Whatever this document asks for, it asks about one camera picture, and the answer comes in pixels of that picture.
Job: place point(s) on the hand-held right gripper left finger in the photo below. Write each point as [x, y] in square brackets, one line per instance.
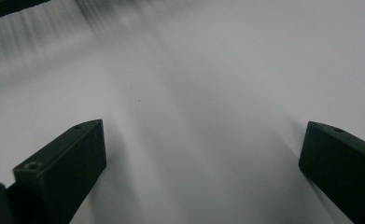
[63, 174]

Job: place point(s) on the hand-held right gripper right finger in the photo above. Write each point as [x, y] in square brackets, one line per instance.
[342, 165]

